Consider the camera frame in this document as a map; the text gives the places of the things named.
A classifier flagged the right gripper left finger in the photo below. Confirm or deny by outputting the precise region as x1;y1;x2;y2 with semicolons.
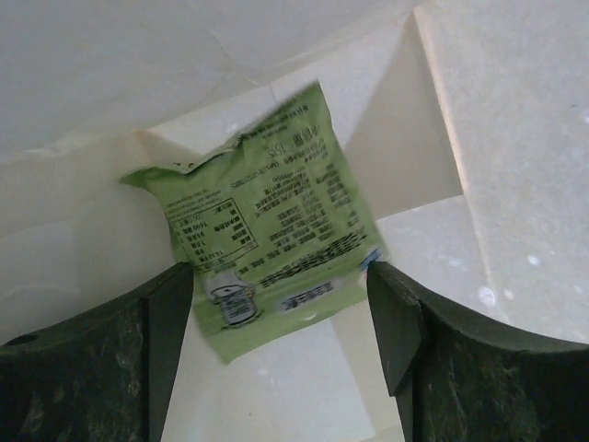
1;262;193;441

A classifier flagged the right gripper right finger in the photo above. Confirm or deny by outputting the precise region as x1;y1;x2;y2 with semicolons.
367;262;588;441

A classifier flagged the light green snack packet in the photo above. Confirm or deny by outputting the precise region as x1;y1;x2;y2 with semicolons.
122;82;387;362

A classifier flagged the beige paper bag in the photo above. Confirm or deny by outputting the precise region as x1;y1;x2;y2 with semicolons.
0;0;589;442

